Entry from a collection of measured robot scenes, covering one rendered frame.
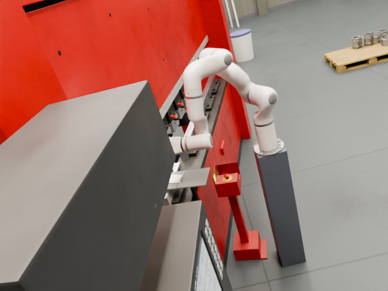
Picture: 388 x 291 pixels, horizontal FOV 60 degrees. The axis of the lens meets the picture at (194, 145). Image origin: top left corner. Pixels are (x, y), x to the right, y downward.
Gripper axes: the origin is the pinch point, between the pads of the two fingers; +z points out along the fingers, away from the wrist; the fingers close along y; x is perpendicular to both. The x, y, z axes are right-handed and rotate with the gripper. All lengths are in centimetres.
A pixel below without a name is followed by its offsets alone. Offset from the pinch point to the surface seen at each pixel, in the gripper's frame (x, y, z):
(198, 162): 62, 3, -4
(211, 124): 108, -35, -5
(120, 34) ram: -28, -57, 4
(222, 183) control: 56, 21, -22
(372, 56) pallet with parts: 382, -165, -202
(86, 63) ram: -58, -30, 4
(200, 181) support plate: 22.3, 19.3, -16.4
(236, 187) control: 59, 24, -31
